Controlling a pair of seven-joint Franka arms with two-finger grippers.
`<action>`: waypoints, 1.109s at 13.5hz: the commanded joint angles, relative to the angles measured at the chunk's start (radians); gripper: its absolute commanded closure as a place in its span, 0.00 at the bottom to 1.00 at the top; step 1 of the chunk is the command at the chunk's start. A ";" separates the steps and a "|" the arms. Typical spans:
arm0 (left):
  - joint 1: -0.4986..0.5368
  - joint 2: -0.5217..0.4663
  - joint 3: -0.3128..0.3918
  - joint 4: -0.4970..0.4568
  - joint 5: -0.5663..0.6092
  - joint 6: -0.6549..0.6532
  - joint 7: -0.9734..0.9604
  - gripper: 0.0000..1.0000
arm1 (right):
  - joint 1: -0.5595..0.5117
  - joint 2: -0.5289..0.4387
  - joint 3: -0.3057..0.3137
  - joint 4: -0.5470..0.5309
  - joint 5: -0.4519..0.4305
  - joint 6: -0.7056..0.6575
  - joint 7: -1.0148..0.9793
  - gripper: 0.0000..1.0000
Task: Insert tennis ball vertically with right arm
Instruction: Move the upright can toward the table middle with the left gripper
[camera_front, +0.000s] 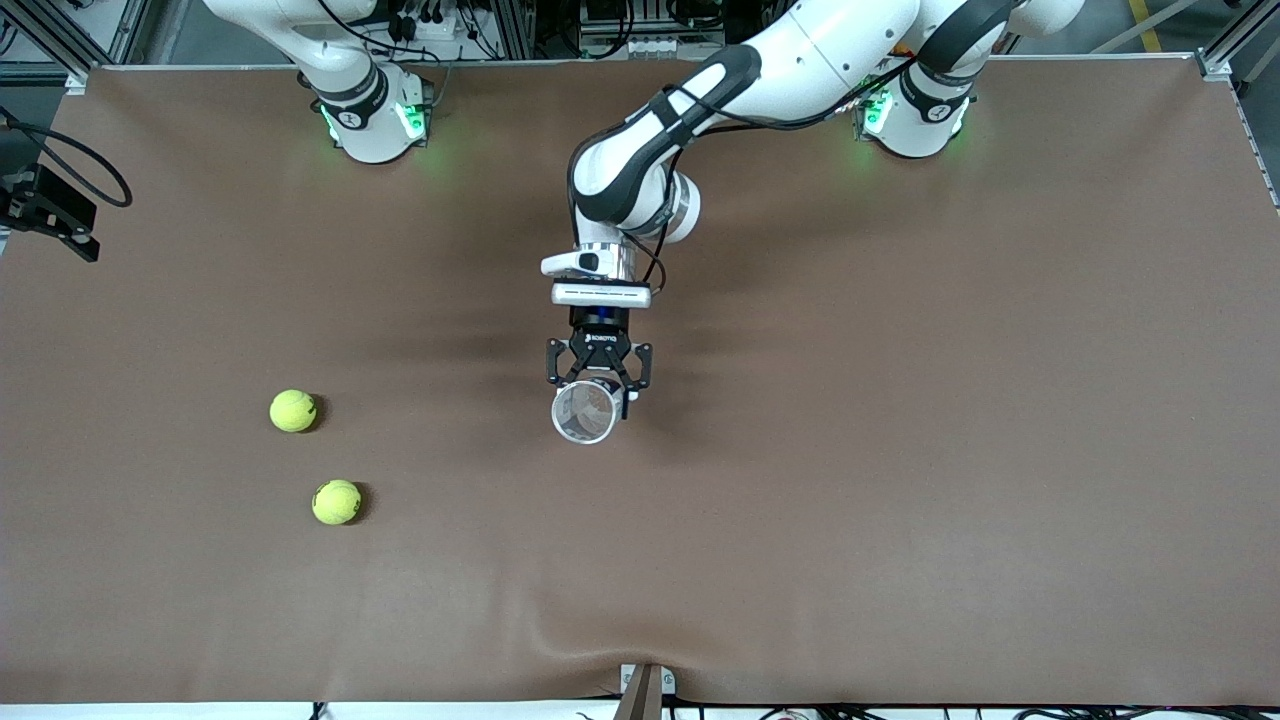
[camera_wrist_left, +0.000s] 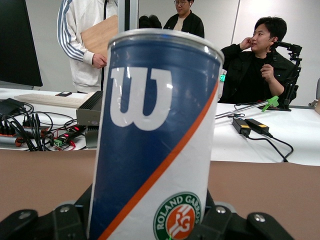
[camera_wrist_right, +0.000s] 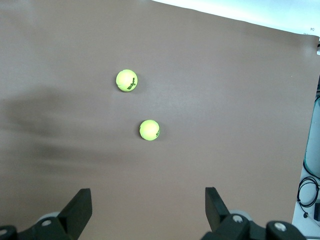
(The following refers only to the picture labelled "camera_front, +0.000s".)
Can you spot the white power strip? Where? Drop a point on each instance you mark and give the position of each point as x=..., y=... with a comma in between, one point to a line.
x=425, y=22

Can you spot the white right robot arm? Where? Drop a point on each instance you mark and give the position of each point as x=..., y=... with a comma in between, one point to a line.
x=360, y=110

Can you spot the Wilson tennis ball can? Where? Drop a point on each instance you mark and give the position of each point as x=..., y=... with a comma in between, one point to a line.
x=587, y=412

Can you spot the brown table mat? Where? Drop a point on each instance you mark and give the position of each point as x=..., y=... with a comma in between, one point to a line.
x=900, y=400

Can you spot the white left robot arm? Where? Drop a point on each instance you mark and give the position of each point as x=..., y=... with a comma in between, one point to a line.
x=800, y=50

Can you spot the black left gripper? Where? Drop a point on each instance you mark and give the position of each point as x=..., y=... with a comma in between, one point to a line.
x=599, y=345

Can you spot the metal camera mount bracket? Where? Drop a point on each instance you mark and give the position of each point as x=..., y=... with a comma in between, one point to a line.
x=645, y=690

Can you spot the yellow tennis ball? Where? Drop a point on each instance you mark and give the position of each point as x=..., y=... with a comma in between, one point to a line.
x=336, y=502
x=293, y=410

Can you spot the aluminium frame profile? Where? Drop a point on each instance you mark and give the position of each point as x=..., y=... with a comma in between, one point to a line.
x=1250, y=130
x=60, y=45

